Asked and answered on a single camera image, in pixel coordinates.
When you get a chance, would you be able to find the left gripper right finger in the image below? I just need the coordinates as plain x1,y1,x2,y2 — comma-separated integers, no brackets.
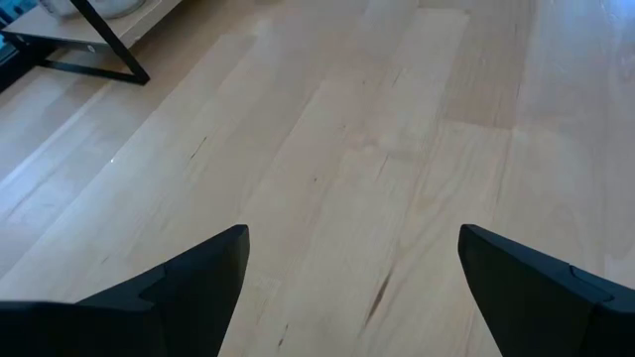
456,222,635,357

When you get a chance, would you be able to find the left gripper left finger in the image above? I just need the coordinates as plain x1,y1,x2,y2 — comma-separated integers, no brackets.
0,223,251,357

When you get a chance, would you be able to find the black aluminium table frame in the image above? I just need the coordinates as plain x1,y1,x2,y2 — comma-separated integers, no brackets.
0,42,56,95

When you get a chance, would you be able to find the wooden shelf with black frame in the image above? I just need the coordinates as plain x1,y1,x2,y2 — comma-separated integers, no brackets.
0,0,185,86

